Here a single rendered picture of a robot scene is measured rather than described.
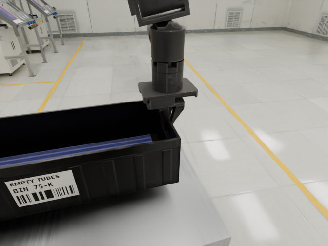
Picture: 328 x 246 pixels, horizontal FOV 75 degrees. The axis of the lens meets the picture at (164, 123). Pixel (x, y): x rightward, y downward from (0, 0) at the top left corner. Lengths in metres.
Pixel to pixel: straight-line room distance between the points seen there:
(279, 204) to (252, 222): 0.25
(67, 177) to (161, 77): 0.23
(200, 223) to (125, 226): 0.14
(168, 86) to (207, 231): 0.27
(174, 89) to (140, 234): 0.27
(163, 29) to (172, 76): 0.07
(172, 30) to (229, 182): 1.40
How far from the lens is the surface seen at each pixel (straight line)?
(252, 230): 1.46
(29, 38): 5.41
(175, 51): 0.36
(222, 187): 1.60
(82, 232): 0.46
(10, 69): 4.09
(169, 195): 0.48
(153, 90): 0.39
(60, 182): 0.40
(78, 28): 6.81
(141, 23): 0.35
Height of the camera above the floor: 1.18
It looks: 33 degrees down
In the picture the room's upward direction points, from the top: straight up
